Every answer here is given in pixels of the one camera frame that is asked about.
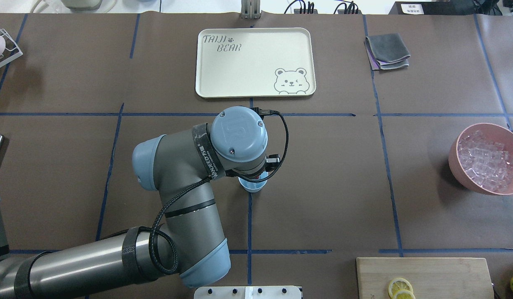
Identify aluminium frame post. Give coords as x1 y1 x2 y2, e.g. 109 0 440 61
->
241 0 261 20

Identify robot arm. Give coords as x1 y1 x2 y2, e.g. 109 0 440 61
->
0 106 283 299

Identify white cup rack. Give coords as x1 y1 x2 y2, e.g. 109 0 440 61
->
0 27 23 68

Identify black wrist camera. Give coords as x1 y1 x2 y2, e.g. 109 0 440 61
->
264 154 281 173

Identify wooden cutting board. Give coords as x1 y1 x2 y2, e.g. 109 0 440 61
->
356 257 494 299

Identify lemon slices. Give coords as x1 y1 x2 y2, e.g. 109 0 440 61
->
387 277 416 299

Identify light blue cup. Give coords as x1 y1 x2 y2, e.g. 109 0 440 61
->
238 178 267 193

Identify black box with label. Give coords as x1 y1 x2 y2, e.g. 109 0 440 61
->
388 1 435 15

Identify pink bowl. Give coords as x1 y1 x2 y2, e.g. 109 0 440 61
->
448 123 513 196

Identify white post base plate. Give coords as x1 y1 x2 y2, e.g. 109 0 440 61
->
193 285 303 299

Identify ice cubes in bowl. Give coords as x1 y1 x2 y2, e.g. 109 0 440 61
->
457 130 513 191

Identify grey folded cloth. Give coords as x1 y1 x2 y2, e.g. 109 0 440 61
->
364 33 410 71

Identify cream bear tray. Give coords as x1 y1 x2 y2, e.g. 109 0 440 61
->
195 28 317 98

